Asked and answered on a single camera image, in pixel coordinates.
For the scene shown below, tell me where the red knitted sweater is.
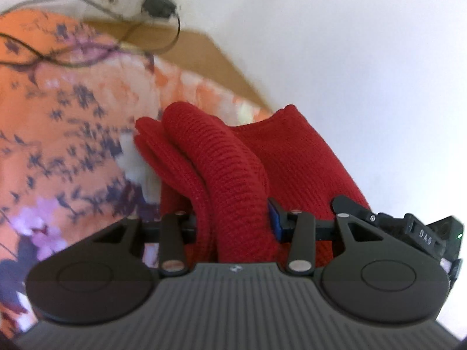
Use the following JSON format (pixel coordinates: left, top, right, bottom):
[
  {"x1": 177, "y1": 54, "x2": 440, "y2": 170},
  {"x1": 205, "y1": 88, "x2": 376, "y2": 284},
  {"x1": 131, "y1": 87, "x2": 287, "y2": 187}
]
[{"x1": 135, "y1": 102, "x2": 367, "y2": 265}]

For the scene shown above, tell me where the orange floral bed sheet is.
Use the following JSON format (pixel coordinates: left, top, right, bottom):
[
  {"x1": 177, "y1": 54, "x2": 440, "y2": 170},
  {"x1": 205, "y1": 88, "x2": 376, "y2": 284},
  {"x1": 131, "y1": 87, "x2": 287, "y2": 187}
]
[{"x1": 1, "y1": 10, "x2": 269, "y2": 337}]

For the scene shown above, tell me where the black power adapter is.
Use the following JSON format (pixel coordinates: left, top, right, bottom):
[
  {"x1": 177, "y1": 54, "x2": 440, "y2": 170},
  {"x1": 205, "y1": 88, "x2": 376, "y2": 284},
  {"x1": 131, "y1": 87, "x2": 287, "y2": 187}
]
[{"x1": 141, "y1": 0, "x2": 177, "y2": 19}]

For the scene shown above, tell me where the black charging cable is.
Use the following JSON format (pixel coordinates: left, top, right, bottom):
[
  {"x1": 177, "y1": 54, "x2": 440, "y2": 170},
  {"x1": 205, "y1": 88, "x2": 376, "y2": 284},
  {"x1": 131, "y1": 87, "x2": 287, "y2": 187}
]
[{"x1": 0, "y1": 0, "x2": 147, "y2": 23}]

